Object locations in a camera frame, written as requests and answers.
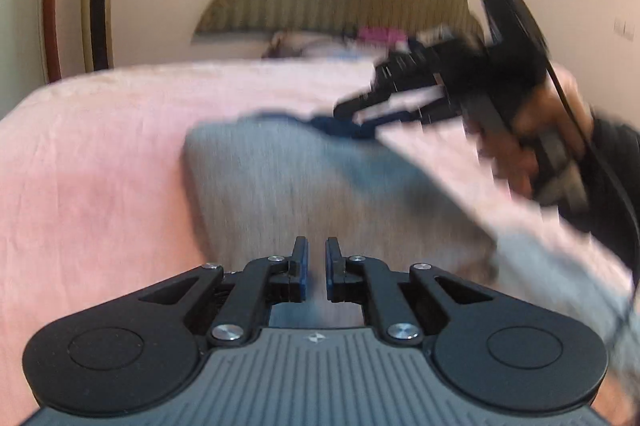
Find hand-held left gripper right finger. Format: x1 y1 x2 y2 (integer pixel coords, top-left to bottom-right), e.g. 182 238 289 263
325 236 493 347

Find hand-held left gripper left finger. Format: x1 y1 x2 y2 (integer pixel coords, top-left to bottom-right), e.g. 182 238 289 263
135 236 308 347

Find pile of mixed clothes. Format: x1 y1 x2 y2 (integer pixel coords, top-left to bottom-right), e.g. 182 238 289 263
262 25 451 59

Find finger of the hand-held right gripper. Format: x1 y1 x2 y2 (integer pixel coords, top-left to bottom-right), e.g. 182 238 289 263
332 86 461 131
370 40 451 93

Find person's right forearm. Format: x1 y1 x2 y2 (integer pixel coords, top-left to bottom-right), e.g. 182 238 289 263
575 106 640 259

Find grey shorts with navy waistband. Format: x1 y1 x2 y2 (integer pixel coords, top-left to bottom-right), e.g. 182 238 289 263
182 108 638 352

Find black cable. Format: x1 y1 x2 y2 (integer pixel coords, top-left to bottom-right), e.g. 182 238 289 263
545 56 640 297

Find person's right hand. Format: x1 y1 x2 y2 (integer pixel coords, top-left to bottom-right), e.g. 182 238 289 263
480 66 596 198

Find pink bed sheet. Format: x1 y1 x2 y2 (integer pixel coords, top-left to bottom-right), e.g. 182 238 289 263
0 58 586 417

